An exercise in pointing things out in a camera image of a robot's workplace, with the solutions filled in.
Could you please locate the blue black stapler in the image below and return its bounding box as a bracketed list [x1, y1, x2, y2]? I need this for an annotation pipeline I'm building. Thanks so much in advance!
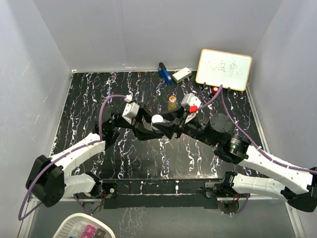
[158, 62, 173, 84]

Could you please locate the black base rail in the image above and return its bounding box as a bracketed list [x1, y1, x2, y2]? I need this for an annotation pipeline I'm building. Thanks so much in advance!
[99, 178, 251, 210]

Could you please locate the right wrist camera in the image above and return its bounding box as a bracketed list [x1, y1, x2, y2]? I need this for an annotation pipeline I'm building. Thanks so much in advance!
[181, 93, 202, 114]

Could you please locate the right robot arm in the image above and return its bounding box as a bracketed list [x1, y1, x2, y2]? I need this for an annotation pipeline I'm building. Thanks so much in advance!
[151, 111, 317, 212]

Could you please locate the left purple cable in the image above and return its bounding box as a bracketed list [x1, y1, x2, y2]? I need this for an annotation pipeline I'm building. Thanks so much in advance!
[18, 94, 129, 221]

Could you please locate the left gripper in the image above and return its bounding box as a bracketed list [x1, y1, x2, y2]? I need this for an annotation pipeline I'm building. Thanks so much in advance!
[112, 105, 162, 140]

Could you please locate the small whiteboard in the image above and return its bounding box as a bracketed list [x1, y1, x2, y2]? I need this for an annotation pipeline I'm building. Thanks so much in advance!
[195, 49, 253, 92]

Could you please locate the clear jar of yellow capsules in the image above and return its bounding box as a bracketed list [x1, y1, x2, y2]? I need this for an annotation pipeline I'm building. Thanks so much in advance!
[167, 95, 177, 111]

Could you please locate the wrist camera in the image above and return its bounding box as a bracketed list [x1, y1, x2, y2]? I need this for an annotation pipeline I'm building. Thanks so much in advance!
[122, 95, 139, 124]
[181, 93, 202, 114]

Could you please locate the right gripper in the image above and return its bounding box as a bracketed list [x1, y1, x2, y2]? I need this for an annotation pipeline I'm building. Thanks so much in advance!
[154, 106, 218, 147]

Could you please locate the red emergency stop button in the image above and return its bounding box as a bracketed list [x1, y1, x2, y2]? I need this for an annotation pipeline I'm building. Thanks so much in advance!
[211, 87, 218, 97]

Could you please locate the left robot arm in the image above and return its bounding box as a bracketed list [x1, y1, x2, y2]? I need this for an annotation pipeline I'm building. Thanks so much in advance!
[26, 103, 164, 207]

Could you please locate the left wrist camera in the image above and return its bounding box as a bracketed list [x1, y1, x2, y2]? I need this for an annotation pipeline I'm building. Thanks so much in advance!
[122, 95, 139, 124]

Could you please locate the white plastic basket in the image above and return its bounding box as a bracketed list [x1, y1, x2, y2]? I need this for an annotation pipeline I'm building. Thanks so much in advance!
[53, 213, 115, 238]

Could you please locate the white green small box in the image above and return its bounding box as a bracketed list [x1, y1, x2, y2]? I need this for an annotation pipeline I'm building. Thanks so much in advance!
[172, 67, 192, 83]

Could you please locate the white cap pill bottle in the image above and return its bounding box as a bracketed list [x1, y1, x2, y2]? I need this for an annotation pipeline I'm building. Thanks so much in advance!
[151, 114, 164, 133]

